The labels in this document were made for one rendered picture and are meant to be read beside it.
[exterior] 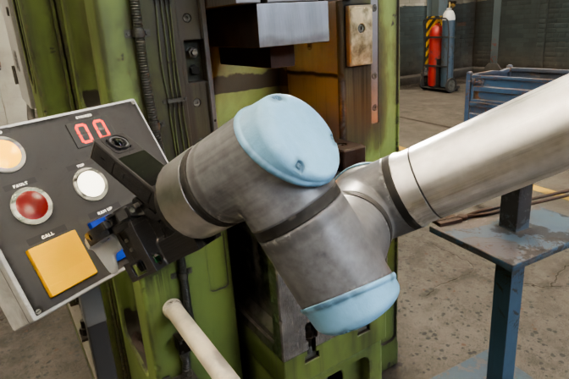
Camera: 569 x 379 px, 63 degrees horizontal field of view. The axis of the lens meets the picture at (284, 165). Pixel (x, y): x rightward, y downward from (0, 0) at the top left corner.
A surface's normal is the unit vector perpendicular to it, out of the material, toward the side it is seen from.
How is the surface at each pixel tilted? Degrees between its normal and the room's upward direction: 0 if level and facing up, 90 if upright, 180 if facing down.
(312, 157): 54
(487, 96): 89
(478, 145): 62
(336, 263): 72
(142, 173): 31
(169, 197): 81
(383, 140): 90
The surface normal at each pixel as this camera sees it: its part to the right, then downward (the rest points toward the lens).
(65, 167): 0.70, -0.39
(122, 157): 0.40, -0.77
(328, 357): 0.54, 0.22
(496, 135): -0.56, -0.21
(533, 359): -0.06, -0.95
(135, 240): -0.53, 0.29
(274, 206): -0.18, 0.20
